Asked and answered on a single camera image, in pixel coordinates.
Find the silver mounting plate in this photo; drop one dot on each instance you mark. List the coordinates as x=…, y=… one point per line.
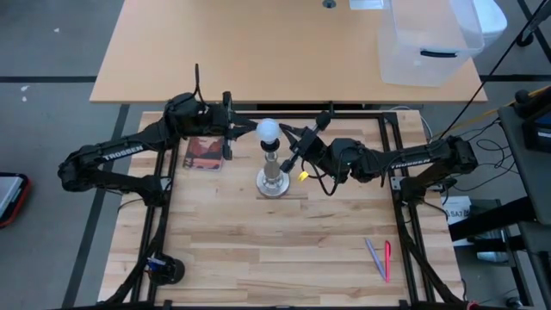
x=165, y=184
x=395, y=183

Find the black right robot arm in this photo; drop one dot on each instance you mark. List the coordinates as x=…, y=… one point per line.
x=413, y=161

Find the red-edged black case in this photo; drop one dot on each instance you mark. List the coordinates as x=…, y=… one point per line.
x=10, y=198

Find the white round object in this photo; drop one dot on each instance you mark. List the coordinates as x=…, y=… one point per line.
x=490, y=19

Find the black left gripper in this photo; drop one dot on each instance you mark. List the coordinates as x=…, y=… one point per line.
x=193, y=118

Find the dark grey cart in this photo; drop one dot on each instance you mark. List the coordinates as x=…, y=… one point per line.
x=525, y=172

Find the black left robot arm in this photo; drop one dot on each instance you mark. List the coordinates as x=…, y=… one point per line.
x=120, y=150

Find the white printed box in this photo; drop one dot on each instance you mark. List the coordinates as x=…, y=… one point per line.
x=456, y=211

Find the purple pen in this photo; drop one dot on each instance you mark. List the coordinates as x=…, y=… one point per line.
x=375, y=258

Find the pink pen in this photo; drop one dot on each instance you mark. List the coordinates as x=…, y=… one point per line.
x=387, y=260

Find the white lightbulb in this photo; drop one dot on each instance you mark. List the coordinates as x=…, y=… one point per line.
x=269, y=130

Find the small yellow tag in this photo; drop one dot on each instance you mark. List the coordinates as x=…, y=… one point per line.
x=303, y=175

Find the clear plastic storage bin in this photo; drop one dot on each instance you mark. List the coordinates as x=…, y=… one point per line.
x=430, y=34

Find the black aluminium frame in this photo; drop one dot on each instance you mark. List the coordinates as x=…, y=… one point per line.
x=357, y=115

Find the light wooden desk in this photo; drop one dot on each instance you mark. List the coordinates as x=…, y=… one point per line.
x=237, y=51

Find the silver lamp stand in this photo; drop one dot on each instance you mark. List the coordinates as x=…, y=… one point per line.
x=272, y=183

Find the thin black pole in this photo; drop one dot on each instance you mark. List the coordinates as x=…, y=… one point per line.
x=540, y=15

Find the black box device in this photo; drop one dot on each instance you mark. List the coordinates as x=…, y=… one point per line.
x=538, y=135

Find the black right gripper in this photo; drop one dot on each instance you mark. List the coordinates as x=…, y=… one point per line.
x=331, y=157

